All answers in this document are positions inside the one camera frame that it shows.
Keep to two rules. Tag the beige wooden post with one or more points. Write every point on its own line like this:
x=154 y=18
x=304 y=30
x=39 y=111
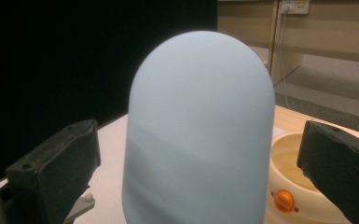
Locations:
x=287 y=46

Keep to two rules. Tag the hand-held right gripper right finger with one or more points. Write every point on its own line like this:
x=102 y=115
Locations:
x=342 y=168

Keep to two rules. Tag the white wall socket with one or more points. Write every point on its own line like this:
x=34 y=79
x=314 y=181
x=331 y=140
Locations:
x=295 y=6

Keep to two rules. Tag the cream ringed duck holder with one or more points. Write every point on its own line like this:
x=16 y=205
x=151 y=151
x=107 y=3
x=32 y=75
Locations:
x=307 y=213

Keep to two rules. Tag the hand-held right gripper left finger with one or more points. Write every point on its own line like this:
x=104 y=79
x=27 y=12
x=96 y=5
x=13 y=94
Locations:
x=56 y=174

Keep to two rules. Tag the black curtain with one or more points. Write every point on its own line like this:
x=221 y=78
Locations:
x=74 y=56

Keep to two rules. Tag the light blue hairbrush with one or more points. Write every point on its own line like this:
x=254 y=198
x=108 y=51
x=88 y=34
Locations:
x=199 y=130

